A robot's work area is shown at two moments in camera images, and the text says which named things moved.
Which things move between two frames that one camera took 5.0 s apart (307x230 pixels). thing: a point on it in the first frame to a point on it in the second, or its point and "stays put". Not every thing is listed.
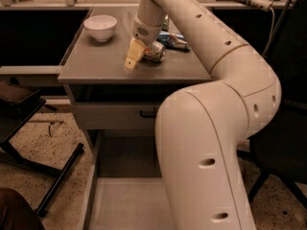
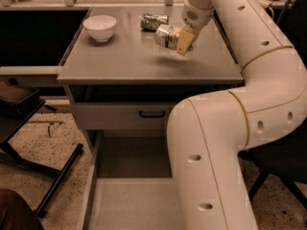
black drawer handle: [148, 115] stays put
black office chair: [282, 150] stays put
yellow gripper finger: [136, 52] to [184, 41]
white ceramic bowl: [101, 27] stays put
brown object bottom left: [16, 213] stays put
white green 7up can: [155, 51] to [167, 35]
